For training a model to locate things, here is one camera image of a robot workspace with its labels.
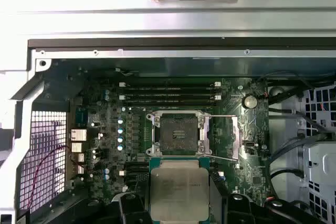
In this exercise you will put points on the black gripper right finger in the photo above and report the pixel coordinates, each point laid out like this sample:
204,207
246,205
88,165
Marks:
244,211

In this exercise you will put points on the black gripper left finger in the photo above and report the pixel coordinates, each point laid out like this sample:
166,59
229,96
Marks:
131,211

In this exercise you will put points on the silver topped CPU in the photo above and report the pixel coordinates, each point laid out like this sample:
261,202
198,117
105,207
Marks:
179,190

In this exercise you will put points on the metal socket cover frame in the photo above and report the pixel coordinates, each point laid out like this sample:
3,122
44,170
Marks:
239,137

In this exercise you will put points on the RAM slot black clips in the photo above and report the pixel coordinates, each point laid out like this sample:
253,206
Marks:
131,179
136,165
168,102
168,90

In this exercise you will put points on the CPU socket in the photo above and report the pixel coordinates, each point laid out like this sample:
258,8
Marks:
178,134

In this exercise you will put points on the blue top capacitor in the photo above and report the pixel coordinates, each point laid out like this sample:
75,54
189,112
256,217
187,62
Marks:
106,173
120,140
120,121
120,130
106,94
120,147

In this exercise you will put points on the green motherboard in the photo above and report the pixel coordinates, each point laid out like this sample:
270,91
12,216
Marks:
257,161

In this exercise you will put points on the silver rear port block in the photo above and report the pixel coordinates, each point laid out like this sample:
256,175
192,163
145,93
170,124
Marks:
79,157
77,148
78,134
80,169

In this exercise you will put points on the internal USB port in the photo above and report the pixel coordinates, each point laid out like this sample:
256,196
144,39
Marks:
249,144

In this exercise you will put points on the silver metal drive cage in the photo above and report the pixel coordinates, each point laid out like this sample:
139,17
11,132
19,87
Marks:
320,161

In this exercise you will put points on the silver coin cell battery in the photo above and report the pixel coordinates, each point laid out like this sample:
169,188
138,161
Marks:
249,101

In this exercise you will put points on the silver board screw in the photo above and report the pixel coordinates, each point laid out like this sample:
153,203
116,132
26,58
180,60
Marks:
240,87

